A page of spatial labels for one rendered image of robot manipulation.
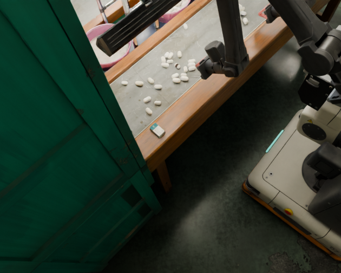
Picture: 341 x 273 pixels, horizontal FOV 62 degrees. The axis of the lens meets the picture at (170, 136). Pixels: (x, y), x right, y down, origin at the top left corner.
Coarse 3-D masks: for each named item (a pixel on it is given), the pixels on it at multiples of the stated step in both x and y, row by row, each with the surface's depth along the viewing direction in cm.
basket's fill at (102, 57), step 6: (96, 36) 152; (90, 42) 152; (96, 48) 148; (126, 48) 148; (96, 54) 147; (102, 54) 146; (114, 54) 147; (120, 54) 146; (102, 60) 145; (108, 60) 146; (114, 60) 145
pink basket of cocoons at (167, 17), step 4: (188, 0) 158; (184, 8) 152; (172, 12) 150; (176, 12) 152; (164, 16) 154; (168, 16) 153; (172, 16) 154; (160, 20) 159; (164, 20) 157; (168, 20) 157
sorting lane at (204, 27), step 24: (240, 0) 154; (264, 0) 153; (192, 24) 150; (216, 24) 148; (168, 48) 144; (192, 48) 143; (144, 72) 139; (168, 72) 138; (192, 72) 137; (120, 96) 135; (144, 96) 134; (168, 96) 133; (144, 120) 128
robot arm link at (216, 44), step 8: (216, 40) 105; (208, 48) 104; (216, 48) 102; (224, 48) 103; (208, 56) 107; (216, 56) 104; (224, 56) 103; (224, 64) 104; (224, 72) 105; (232, 72) 101
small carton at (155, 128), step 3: (156, 123) 122; (153, 126) 122; (156, 126) 122; (159, 126) 121; (150, 129) 122; (153, 129) 121; (156, 129) 121; (159, 129) 121; (162, 129) 121; (153, 132) 122; (156, 132) 120; (159, 132) 120; (162, 132) 120; (156, 135) 122; (159, 135) 120
